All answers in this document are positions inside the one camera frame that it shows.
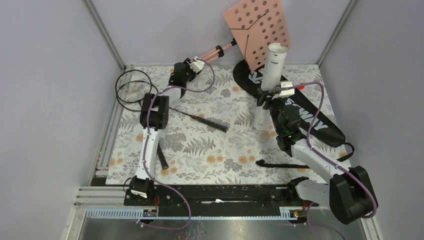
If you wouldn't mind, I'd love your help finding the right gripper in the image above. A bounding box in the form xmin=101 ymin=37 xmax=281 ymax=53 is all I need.
xmin=257 ymin=86 xmax=288 ymax=134

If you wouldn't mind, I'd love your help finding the white shuttlecock tube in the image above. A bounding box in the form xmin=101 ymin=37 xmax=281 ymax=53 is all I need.
xmin=253 ymin=42 xmax=289 ymax=130

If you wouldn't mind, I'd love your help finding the pink music stand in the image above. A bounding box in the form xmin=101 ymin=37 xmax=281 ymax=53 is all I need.
xmin=200 ymin=0 xmax=292 ymax=71

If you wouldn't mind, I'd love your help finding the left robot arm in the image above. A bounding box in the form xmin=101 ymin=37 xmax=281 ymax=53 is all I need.
xmin=129 ymin=59 xmax=204 ymax=206

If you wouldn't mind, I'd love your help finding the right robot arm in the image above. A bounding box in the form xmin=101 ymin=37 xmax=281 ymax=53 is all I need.
xmin=256 ymin=89 xmax=378 ymax=225

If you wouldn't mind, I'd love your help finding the black badminton racket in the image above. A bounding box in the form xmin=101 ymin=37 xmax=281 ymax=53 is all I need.
xmin=115 ymin=69 xmax=169 ymax=170
xmin=116 ymin=81 xmax=230 ymax=133

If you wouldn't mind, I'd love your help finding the floral tablecloth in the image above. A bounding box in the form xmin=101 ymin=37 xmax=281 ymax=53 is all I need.
xmin=105 ymin=63 xmax=352 ymax=186

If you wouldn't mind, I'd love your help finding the black racket bag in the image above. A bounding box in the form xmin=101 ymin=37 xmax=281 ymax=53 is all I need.
xmin=232 ymin=59 xmax=347 ymax=148

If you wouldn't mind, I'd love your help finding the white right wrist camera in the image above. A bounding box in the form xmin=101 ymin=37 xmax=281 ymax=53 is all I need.
xmin=272 ymin=81 xmax=295 ymax=99

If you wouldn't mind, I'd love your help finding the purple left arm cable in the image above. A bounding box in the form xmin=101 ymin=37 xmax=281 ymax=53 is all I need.
xmin=135 ymin=59 xmax=216 ymax=231

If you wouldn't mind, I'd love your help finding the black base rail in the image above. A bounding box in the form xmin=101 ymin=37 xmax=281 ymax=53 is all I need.
xmin=123 ymin=184 xmax=307 ymax=218

